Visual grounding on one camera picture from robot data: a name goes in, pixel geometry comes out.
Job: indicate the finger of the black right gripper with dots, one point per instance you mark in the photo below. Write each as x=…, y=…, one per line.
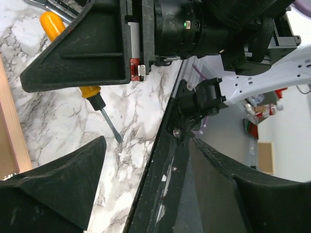
x=91, y=51

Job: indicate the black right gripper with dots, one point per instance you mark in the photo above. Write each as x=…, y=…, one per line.
x=155, y=30

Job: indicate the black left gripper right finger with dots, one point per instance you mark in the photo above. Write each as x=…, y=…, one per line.
x=235, y=198

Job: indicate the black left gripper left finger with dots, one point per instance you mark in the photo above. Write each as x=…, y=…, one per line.
x=56, y=197

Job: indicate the pink picture frame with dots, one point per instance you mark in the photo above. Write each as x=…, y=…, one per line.
x=14, y=156

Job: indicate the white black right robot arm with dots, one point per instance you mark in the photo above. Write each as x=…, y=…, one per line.
x=267, y=38

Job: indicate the silver ratchet wrench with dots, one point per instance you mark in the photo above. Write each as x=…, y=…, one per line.
x=58, y=7

